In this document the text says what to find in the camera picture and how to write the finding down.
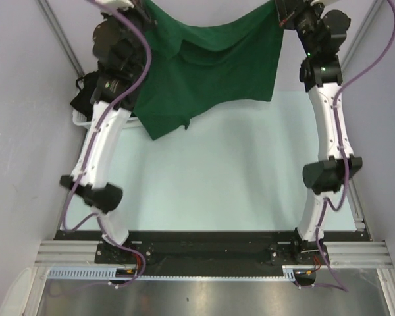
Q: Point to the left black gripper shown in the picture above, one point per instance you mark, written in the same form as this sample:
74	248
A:
139	12

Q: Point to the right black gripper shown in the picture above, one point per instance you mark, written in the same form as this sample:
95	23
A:
290	10

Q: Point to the green t shirt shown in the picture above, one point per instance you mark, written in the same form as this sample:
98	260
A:
196	68

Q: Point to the black t shirt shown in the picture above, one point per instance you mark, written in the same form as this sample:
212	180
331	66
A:
86	86

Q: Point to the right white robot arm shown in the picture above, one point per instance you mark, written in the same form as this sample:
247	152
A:
321	35

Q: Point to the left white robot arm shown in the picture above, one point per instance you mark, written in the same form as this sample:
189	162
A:
124	59

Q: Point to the white plastic laundry basket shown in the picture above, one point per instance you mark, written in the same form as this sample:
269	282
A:
80	120

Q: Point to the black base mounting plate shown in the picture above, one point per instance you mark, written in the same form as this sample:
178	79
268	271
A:
211	255

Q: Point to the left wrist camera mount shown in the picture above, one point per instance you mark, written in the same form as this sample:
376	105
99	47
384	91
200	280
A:
117	4

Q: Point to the right aluminium corner post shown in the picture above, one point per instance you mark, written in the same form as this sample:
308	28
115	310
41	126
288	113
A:
357	41

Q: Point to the aluminium corner post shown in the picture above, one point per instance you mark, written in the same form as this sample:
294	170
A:
57	30
357	41

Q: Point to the left aluminium corner post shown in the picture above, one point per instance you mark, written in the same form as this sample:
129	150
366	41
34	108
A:
57	30

